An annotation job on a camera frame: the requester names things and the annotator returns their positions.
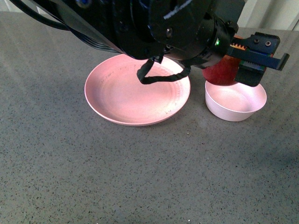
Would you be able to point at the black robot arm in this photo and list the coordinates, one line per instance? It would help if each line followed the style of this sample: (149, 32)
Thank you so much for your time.
(170, 35)

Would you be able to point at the red apple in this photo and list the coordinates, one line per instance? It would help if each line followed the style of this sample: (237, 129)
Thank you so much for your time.
(224, 72)

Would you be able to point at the pink plate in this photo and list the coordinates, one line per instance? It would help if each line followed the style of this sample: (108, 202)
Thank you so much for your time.
(113, 90)

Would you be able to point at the black gripper with rack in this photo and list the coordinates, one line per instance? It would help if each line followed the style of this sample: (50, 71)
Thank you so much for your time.
(256, 54)

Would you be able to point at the pale pink bowl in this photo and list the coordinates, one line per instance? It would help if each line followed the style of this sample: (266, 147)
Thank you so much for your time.
(235, 102)

